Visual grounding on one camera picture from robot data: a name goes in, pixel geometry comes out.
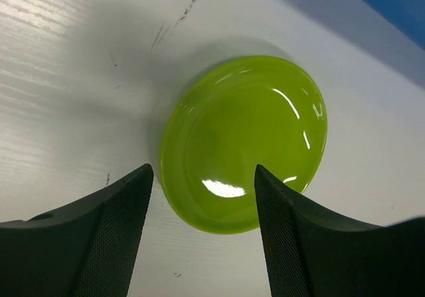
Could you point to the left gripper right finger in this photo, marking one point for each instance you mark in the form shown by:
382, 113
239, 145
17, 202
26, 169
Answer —
311, 250

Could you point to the green plastic plate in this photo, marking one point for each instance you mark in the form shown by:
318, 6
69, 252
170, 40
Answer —
248, 111

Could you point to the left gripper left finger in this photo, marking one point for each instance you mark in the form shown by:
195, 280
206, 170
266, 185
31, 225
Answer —
85, 248

